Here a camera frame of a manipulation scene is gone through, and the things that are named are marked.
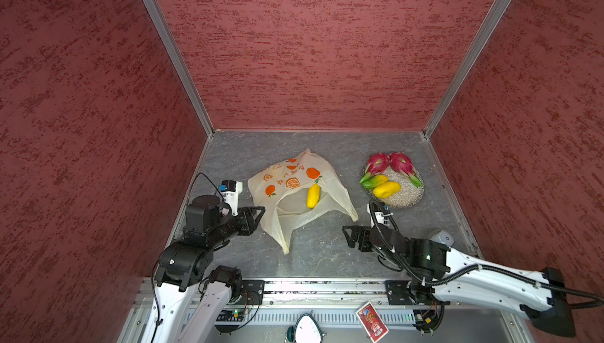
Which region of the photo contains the green mango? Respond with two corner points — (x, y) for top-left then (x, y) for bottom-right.
(360, 174), (389, 190)

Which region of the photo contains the white teal alarm clock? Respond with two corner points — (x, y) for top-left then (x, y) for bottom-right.
(285, 313), (324, 343)

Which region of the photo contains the black corrugated cable conduit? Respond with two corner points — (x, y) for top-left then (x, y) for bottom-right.
(369, 200), (604, 309)

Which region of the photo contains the aluminium corner post right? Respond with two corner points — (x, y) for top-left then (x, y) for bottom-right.
(423, 0), (512, 140)

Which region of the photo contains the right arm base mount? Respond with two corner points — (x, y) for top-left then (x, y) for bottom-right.
(384, 280), (451, 306)

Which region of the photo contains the aluminium corner post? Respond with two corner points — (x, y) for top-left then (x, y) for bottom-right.
(142, 0), (215, 138)
(423, 0), (512, 140)

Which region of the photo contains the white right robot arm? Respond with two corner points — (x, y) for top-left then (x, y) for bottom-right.
(342, 224), (576, 338)

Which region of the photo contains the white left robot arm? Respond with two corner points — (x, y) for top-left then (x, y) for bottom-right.
(142, 195), (266, 342)

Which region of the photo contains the pink dragon fruit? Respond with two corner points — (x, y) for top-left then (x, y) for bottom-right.
(360, 153), (389, 183)
(389, 152), (424, 188)

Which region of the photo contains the aluminium corner post left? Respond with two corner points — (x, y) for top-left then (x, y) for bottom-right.
(142, 0), (215, 138)

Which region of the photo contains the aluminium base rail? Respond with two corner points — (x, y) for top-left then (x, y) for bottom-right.
(117, 276), (536, 343)

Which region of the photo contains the red playing card pack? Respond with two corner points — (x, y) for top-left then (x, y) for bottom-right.
(355, 302), (389, 343)

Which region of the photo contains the fruit print plastic bag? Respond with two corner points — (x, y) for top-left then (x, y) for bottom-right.
(247, 149), (359, 254)

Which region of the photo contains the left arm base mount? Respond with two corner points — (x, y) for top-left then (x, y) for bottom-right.
(228, 279), (266, 307)

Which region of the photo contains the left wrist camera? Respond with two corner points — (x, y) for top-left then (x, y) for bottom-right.
(219, 180), (243, 216)

